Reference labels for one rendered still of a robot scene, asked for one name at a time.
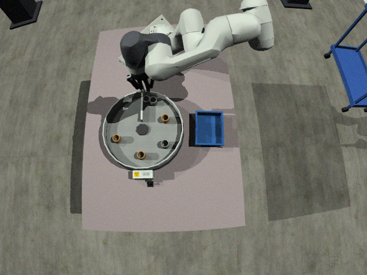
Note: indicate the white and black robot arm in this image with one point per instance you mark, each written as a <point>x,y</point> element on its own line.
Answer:
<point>153,53</point>

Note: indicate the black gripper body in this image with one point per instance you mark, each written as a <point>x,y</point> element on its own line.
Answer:
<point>143,75</point>

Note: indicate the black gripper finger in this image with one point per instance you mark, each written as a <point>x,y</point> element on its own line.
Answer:
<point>148,85</point>
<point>137,85</point>

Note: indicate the blue crate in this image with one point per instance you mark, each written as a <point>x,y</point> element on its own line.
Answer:
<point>209,129</point>

